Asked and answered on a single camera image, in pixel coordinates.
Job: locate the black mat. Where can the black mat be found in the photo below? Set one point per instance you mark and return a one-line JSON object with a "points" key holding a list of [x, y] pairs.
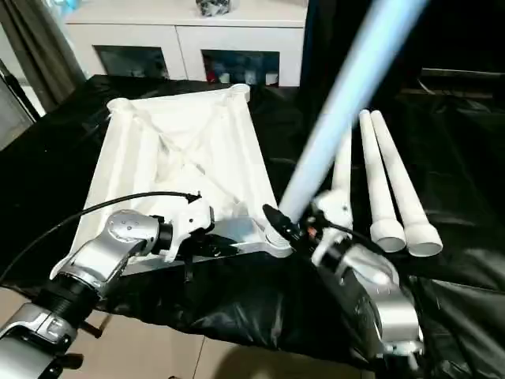
{"points": [[256, 304]]}

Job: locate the grey curtain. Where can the grey curtain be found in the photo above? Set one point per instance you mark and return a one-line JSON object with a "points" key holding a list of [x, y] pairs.
{"points": [[39, 47]]}

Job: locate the grey speckled ornament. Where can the grey speckled ornament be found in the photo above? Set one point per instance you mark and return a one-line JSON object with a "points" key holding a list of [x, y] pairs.
{"points": [[213, 7]]}

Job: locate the black and white stand pole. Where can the black and white stand pole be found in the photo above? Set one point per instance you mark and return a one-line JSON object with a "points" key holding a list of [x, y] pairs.
{"points": [[19, 88]]}

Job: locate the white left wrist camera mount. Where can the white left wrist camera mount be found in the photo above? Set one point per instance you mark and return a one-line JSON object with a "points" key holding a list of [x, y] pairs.
{"points": [[189, 221]]}

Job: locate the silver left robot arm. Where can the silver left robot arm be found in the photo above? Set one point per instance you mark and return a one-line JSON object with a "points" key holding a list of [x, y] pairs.
{"points": [[118, 237]]}

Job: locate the white plastic table top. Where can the white plastic table top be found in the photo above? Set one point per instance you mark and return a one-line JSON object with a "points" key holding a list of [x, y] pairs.
{"points": [[177, 130]]}

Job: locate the black folding table frame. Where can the black folding table frame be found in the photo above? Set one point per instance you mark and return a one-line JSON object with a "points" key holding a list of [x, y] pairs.
{"points": [[94, 327]]}

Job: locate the white cabinet with glass doors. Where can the white cabinet with glass doors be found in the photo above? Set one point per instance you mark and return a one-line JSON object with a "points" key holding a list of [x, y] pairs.
{"points": [[177, 35]]}

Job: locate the white plastic table leg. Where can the white plastic table leg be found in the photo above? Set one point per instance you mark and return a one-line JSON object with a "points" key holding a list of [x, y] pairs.
{"points": [[398, 181], [342, 166], [335, 118], [375, 177]]}

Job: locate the long black bar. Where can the long black bar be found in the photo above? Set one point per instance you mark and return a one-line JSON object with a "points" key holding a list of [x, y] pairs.
{"points": [[461, 72]]}

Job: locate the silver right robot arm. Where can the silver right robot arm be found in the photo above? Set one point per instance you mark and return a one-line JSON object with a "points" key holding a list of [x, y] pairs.
{"points": [[390, 300]]}

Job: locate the white cup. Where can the white cup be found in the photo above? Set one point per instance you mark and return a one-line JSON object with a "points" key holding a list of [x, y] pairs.
{"points": [[249, 76], [225, 77], [271, 78]]}

